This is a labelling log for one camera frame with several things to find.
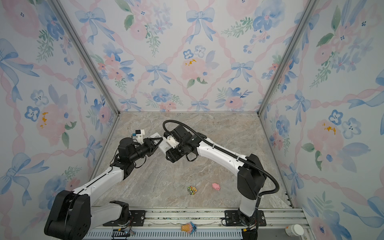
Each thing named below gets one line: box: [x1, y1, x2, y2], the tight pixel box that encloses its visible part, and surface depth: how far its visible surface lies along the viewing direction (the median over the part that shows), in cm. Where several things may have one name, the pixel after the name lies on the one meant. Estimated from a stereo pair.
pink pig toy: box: [211, 183, 221, 191], surface depth 85 cm
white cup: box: [285, 224, 305, 237], surface depth 67 cm
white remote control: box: [150, 132, 173, 152], surface depth 80 cm
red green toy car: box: [187, 186, 198, 195], surface depth 83 cm
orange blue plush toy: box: [181, 221, 197, 235], surface depth 71 cm
